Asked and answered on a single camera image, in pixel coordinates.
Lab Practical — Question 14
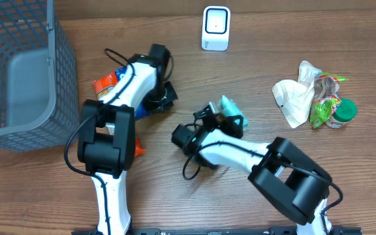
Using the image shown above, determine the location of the teal snack packet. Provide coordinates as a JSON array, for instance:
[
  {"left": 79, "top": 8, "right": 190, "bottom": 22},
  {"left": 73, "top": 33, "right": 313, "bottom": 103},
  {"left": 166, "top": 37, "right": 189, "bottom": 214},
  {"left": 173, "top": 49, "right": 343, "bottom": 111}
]
[{"left": 217, "top": 95, "right": 249, "bottom": 131}]

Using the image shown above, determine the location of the blue Oreo cookie pack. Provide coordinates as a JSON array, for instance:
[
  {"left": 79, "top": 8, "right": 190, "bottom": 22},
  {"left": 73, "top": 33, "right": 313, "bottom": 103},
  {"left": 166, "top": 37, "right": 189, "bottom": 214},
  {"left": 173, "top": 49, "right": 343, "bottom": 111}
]
[{"left": 111, "top": 65, "right": 153, "bottom": 120}]

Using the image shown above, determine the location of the red snack packet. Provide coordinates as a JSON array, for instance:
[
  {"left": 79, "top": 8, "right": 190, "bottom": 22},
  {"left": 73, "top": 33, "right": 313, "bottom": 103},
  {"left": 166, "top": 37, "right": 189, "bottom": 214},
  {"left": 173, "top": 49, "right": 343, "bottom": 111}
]
[{"left": 93, "top": 68, "right": 146, "bottom": 157}]

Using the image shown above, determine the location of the beige paper bag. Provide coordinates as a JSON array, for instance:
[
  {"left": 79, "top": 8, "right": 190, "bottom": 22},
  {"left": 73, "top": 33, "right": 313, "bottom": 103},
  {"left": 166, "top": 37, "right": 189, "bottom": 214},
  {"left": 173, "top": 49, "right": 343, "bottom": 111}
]
[{"left": 272, "top": 61, "right": 322, "bottom": 129}]

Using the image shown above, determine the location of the green snack packet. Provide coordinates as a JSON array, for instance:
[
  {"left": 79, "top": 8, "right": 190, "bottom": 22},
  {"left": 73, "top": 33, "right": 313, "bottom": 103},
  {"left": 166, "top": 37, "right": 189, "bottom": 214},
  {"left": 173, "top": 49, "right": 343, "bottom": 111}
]
[{"left": 309, "top": 72, "right": 348, "bottom": 129}]

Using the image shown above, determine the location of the green lid jar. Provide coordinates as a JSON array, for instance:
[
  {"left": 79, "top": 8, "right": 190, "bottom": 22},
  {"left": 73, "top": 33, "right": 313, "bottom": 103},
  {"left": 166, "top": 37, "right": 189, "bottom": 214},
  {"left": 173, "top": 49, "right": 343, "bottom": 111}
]
[{"left": 326, "top": 98, "right": 358, "bottom": 129}]

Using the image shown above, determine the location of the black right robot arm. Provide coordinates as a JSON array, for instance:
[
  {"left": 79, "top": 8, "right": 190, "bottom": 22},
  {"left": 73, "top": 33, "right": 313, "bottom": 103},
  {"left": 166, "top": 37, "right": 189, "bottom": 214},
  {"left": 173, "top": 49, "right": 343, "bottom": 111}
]
[{"left": 171, "top": 104, "right": 332, "bottom": 234}]

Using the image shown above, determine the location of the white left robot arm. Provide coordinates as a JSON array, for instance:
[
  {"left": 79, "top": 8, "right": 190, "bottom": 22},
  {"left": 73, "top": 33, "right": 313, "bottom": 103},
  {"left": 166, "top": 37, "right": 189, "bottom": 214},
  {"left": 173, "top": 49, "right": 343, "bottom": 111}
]
[{"left": 75, "top": 44, "right": 178, "bottom": 234}]

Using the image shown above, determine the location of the white barcode scanner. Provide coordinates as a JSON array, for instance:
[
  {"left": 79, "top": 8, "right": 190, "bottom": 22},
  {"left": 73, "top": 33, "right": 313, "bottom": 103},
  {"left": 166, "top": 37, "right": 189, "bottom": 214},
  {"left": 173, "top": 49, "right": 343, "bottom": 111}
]
[{"left": 201, "top": 5, "right": 231, "bottom": 51}]

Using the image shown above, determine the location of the dark grey plastic basket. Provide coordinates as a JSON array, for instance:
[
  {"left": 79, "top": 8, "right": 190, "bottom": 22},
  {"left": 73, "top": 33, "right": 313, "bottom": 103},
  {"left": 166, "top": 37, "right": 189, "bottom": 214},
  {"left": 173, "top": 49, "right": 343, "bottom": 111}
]
[{"left": 0, "top": 0, "right": 78, "bottom": 152}]

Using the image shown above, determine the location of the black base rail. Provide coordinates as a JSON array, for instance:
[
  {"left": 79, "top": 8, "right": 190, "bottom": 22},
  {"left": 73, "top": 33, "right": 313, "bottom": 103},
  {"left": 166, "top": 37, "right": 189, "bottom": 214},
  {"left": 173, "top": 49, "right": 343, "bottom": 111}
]
[{"left": 71, "top": 226, "right": 363, "bottom": 235}]

